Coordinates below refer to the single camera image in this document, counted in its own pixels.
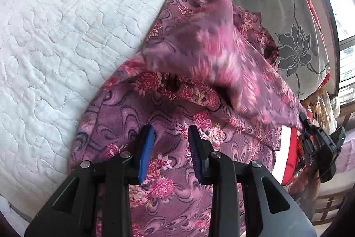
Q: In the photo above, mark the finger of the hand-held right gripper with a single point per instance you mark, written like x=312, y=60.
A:
x=306, y=121

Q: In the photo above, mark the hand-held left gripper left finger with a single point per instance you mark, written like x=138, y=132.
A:
x=146, y=152

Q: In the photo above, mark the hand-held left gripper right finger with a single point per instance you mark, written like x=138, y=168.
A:
x=195, y=153

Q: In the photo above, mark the purple floral garment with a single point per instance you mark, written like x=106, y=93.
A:
x=177, y=40

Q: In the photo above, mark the person's right hand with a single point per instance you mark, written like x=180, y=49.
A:
x=303, y=181

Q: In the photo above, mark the cream fabric bundle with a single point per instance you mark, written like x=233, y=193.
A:
x=326, y=108

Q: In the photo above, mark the red and white cloth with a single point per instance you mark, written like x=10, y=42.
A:
x=292, y=153

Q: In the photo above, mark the wooden chair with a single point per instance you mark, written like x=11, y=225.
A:
x=330, y=209

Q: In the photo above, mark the white quilted bedspread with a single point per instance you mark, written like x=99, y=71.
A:
x=55, y=31

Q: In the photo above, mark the window with dark frame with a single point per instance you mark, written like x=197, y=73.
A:
x=345, y=40

